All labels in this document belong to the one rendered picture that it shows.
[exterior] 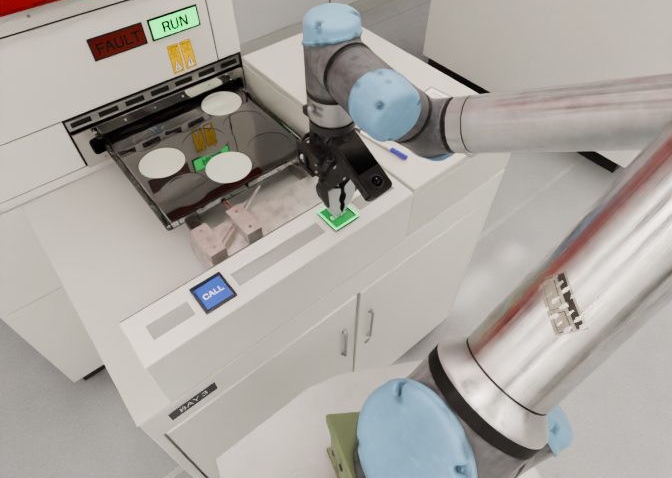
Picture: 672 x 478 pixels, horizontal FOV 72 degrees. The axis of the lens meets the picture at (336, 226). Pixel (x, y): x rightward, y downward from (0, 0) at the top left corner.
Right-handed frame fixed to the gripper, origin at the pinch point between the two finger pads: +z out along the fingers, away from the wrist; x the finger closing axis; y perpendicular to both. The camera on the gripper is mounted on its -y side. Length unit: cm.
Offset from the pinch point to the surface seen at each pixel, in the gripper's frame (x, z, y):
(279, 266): 14.7, 1.7, -1.6
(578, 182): -158, 98, 7
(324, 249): 6.7, 1.7, -3.7
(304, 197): -2.4, 9.7, 14.7
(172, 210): 21.5, 7.7, 27.3
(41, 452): 83, 98, 48
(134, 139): 18, 8, 53
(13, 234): 51, 22, 59
